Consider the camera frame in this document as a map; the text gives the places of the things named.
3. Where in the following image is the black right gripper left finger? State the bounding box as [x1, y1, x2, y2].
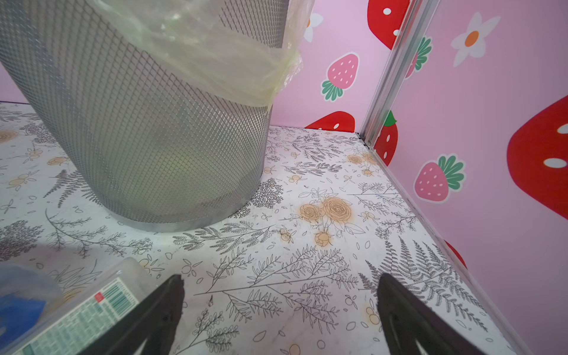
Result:
[81, 275, 185, 355]

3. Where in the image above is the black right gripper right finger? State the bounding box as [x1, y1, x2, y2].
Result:
[377, 273, 483, 354]

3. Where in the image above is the clear bottle green white label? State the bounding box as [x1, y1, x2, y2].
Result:
[1, 257, 156, 354]

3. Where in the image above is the translucent plastic bin liner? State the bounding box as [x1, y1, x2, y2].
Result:
[89, 1, 314, 107]

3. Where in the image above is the grey wire mesh bin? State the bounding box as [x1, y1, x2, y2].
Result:
[1, 1, 271, 232]

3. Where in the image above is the aluminium right corner post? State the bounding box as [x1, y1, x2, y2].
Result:
[359, 0, 439, 148]

